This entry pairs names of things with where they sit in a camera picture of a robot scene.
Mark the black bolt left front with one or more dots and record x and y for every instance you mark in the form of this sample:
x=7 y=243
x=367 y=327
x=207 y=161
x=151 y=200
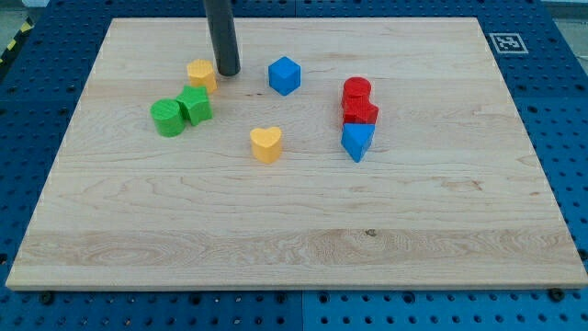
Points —
x=46 y=297

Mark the red cylinder block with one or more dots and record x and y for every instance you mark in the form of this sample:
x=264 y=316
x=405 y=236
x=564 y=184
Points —
x=355 y=87

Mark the black bolt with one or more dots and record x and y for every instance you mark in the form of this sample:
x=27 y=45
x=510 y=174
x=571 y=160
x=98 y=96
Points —
x=556 y=294
x=46 y=297

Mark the green star block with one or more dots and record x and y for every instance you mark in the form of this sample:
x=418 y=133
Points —
x=194 y=104

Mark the red ridged block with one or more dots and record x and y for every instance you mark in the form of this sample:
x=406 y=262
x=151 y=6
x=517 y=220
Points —
x=359 y=110

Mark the white fiducial marker tag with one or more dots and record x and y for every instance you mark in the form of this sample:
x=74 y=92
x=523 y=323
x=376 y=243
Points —
x=508 y=43

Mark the green cylinder block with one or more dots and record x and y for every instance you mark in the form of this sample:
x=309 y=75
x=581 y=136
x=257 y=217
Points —
x=167 y=117

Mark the yellow heart block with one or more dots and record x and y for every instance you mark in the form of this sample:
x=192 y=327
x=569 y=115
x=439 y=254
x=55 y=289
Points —
x=266 y=144

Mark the light wooden board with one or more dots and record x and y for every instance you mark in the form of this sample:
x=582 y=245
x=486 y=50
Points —
x=449 y=196

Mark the blue triangle block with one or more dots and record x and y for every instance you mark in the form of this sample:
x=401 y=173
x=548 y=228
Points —
x=357 y=138

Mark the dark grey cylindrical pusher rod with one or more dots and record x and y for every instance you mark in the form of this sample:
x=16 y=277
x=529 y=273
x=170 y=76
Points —
x=223 y=36

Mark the yellow hexagon block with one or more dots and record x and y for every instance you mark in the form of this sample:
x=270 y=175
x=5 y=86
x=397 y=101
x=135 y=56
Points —
x=201 y=74

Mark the blue cube block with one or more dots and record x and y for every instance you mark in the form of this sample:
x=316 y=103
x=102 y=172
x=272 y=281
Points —
x=284 y=75

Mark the black bolt right front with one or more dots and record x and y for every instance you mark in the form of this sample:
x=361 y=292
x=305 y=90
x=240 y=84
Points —
x=556 y=294

